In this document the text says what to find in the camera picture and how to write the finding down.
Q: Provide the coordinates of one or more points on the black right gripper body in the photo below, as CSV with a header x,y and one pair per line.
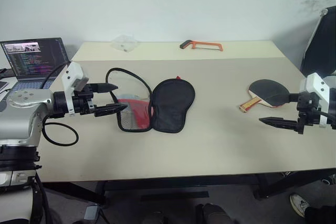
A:
x,y
308,108

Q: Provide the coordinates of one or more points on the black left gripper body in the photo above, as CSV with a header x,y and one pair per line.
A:
x,y
84,100

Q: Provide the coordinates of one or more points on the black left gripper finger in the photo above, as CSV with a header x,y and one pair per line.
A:
x,y
110,109
105,88

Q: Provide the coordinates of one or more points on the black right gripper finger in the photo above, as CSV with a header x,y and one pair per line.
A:
x,y
292,98
282,123

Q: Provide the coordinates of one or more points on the black rubber table tennis paddle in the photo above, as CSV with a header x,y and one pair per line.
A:
x,y
265,87

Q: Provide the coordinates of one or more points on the black and red paddle case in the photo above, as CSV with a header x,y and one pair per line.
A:
x,y
170,103

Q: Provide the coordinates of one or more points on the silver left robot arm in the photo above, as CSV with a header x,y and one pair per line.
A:
x,y
23,108

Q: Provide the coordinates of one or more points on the clear plastic bag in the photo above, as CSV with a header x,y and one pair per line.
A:
x,y
124,43

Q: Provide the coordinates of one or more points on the black office chair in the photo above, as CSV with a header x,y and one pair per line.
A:
x,y
323,45

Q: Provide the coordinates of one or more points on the open laptop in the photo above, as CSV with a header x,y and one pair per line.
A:
x,y
34,56

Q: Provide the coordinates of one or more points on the black and white sneaker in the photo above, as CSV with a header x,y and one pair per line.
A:
x,y
328,180

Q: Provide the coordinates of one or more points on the black handheld device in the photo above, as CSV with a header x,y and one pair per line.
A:
x,y
4,72

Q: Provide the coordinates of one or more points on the dark trouser leg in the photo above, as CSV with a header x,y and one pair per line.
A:
x,y
321,214

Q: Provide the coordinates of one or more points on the orange hacksaw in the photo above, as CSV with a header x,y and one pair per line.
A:
x,y
207,43

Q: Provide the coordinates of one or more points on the grey floor box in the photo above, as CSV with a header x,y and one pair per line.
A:
x,y
91,213

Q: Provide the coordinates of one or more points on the black floor bar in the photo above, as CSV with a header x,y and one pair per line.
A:
x,y
173,196

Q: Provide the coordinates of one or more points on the large dark rounded shape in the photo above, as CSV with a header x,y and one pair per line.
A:
x,y
212,214

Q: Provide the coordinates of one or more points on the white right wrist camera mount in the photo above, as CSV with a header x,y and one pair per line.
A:
x,y
315,82

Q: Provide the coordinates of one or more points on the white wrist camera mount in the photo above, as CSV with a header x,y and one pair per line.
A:
x,y
73,73
315,82

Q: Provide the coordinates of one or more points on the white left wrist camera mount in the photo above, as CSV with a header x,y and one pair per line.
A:
x,y
73,73

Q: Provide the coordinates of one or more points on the black table frame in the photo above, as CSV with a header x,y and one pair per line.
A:
x,y
183,183

